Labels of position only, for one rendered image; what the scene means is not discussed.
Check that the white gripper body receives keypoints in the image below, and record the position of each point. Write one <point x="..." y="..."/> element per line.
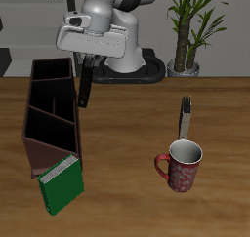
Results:
<point x="91" y="44"/>

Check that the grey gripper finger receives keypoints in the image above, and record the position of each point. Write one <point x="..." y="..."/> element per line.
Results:
<point x="78" y="58"/>
<point x="98" y="61"/>

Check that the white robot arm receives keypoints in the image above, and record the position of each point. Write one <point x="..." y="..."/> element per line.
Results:
<point x="125" y="46"/>

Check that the dark brown desk caddy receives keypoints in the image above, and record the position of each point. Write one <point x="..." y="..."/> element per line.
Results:
<point x="49" y="124"/>

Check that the grey and black book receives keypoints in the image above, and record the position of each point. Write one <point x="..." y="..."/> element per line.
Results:
<point x="185" y="120"/>

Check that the green book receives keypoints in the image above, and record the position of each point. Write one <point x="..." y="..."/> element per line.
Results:
<point x="62" y="185"/>

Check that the green pot plant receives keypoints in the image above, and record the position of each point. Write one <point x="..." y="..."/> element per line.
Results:
<point x="182" y="46"/>

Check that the red mug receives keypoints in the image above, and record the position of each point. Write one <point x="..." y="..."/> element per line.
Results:
<point x="182" y="172"/>

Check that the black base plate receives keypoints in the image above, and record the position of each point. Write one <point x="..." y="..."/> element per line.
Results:
<point x="153" y="72"/>

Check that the black wall block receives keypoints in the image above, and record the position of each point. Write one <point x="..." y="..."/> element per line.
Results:
<point x="4" y="62"/>

